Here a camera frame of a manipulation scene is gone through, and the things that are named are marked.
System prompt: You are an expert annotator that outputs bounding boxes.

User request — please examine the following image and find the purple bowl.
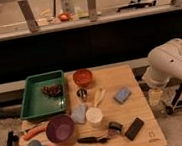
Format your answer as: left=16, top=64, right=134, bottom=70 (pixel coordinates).
left=46, top=114, right=75, bottom=144

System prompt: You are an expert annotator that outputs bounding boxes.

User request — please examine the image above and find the small dark can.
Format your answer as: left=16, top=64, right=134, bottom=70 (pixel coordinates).
left=108, top=121, right=123, bottom=134

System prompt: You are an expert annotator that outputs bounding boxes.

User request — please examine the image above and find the bunch of dark grapes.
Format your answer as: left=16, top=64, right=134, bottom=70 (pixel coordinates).
left=41, top=85, right=63, bottom=97

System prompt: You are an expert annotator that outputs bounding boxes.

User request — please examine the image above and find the green plastic tray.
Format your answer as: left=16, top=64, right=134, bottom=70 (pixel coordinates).
left=20, top=70, right=68, bottom=120

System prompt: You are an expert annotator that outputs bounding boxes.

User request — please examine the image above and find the banana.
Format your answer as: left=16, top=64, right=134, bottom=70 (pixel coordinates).
left=93, top=88, right=106, bottom=107

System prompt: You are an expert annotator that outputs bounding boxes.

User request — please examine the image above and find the small metal cup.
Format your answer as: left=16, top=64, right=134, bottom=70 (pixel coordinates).
left=76, top=88, right=88, bottom=102

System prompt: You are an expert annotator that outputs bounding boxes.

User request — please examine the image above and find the light blue cloth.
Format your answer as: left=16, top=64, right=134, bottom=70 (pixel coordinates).
left=71, top=104, right=87, bottom=124

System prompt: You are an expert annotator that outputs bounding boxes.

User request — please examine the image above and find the white cup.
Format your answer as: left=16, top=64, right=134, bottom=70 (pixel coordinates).
left=86, top=107, right=103, bottom=124

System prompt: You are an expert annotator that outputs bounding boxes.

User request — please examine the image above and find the blue sponge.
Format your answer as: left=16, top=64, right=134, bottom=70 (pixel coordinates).
left=114, top=87, right=132, bottom=104

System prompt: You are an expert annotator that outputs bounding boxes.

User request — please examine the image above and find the orange carrot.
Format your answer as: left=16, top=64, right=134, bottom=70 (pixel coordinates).
left=23, top=125, right=46, bottom=141

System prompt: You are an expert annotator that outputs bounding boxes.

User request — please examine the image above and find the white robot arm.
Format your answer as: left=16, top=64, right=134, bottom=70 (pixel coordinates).
left=142, top=38, right=182, bottom=89

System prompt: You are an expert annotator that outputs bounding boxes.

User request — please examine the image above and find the black rectangular box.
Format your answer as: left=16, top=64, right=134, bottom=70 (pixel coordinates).
left=125, top=118, right=145, bottom=141

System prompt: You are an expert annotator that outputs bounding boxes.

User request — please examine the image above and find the red object on counter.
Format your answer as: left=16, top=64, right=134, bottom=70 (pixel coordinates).
left=58, top=13, right=71, bottom=22

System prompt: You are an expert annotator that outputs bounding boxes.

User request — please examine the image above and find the orange bowl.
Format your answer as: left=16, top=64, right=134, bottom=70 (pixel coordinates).
left=73, top=68, right=93, bottom=87

